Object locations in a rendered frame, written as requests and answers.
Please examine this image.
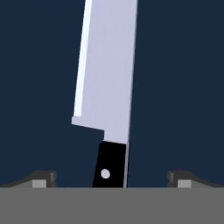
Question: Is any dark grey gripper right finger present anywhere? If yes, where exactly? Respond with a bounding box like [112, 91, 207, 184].
[166, 170, 224, 188]

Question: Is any black-handled kitchen knife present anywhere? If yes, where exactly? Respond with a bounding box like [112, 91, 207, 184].
[71, 0, 139, 188]

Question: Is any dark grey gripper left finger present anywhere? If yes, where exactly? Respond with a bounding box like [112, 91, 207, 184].
[0, 171, 58, 188]

